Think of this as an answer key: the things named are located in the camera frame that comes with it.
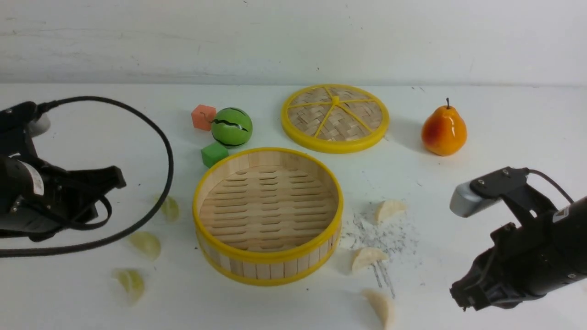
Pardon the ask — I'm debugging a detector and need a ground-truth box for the yellow woven steamer lid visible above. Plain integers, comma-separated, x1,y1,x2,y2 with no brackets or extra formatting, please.
280,84,390,154

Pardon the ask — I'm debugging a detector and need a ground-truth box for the green foam cube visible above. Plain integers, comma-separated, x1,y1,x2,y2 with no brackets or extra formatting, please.
200,142,229,168

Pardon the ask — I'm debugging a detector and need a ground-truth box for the yellow bamboo steamer tray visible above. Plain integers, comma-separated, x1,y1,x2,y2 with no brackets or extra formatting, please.
192,148,344,286

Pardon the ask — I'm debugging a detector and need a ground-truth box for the orange foam cube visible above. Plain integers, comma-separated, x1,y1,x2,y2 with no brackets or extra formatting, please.
191,104,216,132

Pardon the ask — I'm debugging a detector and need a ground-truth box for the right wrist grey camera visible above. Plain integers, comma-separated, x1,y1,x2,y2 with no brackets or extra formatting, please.
449,181,501,219

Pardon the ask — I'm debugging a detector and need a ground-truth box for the green toy watermelon ball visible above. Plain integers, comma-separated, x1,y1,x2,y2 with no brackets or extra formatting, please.
211,107,253,149

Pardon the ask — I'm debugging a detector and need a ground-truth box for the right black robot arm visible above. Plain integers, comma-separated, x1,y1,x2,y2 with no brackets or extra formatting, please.
449,198,587,311

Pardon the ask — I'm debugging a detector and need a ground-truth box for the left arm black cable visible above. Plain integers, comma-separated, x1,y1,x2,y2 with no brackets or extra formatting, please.
0,96,175,258

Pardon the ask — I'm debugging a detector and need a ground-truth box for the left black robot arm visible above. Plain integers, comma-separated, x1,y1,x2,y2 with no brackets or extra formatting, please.
0,102,126,242

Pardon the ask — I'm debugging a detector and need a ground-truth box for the white dumpling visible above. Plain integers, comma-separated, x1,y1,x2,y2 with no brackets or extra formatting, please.
361,288,395,330
350,247,388,272
374,200,408,224

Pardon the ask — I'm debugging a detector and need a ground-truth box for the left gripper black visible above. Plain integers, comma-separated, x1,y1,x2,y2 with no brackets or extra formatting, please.
0,156,126,242

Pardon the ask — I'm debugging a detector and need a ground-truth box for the orange toy pear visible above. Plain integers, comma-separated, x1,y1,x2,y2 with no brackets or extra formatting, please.
421,98,468,157

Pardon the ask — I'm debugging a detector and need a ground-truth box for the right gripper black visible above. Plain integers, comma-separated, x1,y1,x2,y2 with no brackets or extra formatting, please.
449,223,586,311

